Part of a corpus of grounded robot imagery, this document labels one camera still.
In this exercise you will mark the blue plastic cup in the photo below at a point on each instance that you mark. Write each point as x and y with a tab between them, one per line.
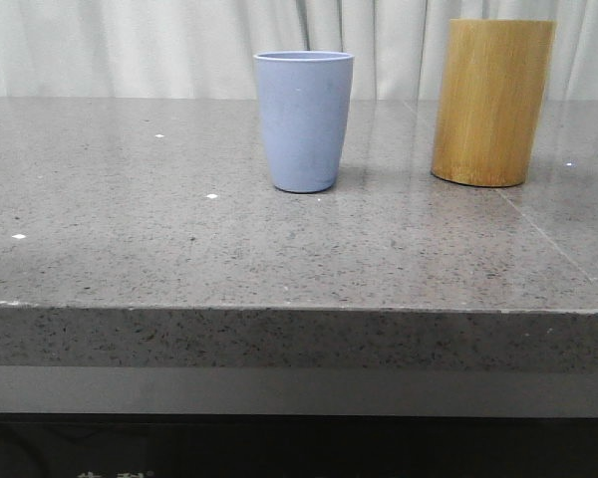
304	99

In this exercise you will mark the bamboo cylindrical holder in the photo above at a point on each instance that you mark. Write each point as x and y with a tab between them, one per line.
491	96

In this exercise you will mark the white curtain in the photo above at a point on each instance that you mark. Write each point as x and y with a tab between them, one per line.
205	49

